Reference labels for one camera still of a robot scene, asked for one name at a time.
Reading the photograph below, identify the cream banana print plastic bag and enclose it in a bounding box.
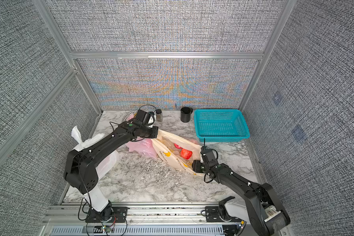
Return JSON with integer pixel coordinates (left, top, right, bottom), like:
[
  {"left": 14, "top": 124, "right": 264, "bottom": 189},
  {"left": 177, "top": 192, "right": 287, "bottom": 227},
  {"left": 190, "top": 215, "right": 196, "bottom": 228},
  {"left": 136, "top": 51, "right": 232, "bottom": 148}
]
[{"left": 151, "top": 130, "right": 203, "bottom": 177}]

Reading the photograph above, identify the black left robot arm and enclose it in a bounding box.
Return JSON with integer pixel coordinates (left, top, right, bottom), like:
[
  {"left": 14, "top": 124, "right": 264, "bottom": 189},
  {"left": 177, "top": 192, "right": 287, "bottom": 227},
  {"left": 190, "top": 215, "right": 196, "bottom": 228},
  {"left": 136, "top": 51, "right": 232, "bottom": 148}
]
[{"left": 64, "top": 109, "right": 158, "bottom": 222}]

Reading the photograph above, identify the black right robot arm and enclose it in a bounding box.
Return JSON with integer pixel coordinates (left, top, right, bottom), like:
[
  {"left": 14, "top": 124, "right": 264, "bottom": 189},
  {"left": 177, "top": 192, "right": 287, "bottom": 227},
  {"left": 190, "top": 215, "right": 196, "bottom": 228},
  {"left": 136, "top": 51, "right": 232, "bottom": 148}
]
[{"left": 192, "top": 146, "right": 291, "bottom": 236}]

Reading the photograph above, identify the pink plastic bag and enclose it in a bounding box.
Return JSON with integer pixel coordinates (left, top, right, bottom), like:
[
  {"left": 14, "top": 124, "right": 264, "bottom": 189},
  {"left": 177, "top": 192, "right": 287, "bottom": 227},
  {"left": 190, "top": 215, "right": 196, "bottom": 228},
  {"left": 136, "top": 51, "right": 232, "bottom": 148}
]
[{"left": 125, "top": 114, "right": 158, "bottom": 159}]

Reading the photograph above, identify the white plastic bag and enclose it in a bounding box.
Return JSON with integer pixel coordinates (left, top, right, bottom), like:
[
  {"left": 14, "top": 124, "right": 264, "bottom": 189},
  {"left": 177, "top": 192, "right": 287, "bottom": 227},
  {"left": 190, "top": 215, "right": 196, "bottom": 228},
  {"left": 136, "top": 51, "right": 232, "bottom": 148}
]
[{"left": 64, "top": 126, "right": 128, "bottom": 194}]

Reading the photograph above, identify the glass herb spice jar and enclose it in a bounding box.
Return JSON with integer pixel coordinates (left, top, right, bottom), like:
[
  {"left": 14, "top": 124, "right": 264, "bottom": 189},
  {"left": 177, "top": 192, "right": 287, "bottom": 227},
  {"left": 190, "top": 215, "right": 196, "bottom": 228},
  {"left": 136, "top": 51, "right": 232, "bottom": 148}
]
[{"left": 155, "top": 109, "right": 163, "bottom": 123}]

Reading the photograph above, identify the patterned plate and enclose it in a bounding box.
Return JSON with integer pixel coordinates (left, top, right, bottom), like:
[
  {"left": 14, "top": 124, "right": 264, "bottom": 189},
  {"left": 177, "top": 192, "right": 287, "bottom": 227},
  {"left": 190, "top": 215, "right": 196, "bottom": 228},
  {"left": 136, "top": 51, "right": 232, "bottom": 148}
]
[{"left": 122, "top": 111, "right": 137, "bottom": 122}]

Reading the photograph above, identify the teal plastic basket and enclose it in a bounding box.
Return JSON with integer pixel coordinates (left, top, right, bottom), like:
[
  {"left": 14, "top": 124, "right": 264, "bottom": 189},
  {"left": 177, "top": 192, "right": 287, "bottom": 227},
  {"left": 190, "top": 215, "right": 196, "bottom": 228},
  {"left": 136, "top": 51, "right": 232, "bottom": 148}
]
[{"left": 194, "top": 109, "right": 250, "bottom": 143}]

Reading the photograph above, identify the black cylindrical cup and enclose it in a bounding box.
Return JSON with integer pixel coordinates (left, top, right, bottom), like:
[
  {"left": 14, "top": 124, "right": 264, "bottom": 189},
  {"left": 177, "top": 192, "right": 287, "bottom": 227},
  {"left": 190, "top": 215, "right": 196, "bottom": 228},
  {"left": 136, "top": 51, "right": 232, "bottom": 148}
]
[{"left": 180, "top": 107, "right": 193, "bottom": 123}]

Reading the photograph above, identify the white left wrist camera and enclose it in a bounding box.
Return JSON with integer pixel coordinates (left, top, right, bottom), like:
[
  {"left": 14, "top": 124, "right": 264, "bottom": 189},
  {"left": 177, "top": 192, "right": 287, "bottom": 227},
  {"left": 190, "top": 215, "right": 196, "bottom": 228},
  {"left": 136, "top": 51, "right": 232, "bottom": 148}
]
[{"left": 147, "top": 112, "right": 155, "bottom": 128}]

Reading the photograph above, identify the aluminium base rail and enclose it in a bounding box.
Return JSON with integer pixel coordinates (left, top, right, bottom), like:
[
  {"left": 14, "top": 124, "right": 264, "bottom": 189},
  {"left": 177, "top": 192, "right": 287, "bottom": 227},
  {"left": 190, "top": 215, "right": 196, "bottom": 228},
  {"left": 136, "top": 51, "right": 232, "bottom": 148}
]
[{"left": 37, "top": 202, "right": 257, "bottom": 236}]

